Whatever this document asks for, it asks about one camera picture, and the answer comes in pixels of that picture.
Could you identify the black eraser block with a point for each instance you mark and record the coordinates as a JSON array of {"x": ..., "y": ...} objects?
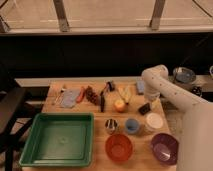
[{"x": 144, "y": 109}]

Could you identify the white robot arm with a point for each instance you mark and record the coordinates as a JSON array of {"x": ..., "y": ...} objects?
[{"x": 195, "y": 151}]

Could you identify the yellow banana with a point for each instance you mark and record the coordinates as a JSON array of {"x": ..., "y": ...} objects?
[{"x": 125, "y": 93}]

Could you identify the brown pine cone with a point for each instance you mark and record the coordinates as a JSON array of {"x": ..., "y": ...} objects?
[{"x": 92, "y": 96}]

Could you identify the orange fruit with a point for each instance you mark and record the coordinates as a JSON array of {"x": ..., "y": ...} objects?
[{"x": 119, "y": 105}]

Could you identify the orange carrot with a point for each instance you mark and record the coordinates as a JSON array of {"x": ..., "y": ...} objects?
[{"x": 81, "y": 95}]

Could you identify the blue sponge block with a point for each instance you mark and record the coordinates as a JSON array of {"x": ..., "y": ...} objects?
[{"x": 140, "y": 87}]

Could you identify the grey folded cloth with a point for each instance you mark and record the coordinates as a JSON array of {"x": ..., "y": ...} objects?
[{"x": 69, "y": 98}]

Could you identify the small metal cup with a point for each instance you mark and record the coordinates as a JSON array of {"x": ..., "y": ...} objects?
[{"x": 111, "y": 126}]

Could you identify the small metal spoon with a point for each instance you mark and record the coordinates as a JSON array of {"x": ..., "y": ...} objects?
[{"x": 58, "y": 96}]

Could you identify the blue plastic cup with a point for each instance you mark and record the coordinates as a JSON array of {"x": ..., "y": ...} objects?
[{"x": 132, "y": 126}]

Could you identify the orange plastic bowl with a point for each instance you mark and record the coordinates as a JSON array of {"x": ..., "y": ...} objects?
[{"x": 118, "y": 148}]

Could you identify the green plastic tray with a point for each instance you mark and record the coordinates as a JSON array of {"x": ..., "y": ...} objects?
[{"x": 57, "y": 140}]

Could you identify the metal bowl on stand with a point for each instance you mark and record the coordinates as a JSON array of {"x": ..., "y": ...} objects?
[{"x": 184, "y": 75}]

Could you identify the purple plastic bowl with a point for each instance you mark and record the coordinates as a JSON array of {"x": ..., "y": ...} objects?
[{"x": 165, "y": 148}]

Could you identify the black chair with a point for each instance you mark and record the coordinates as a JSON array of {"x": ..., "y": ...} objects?
[{"x": 13, "y": 105}]

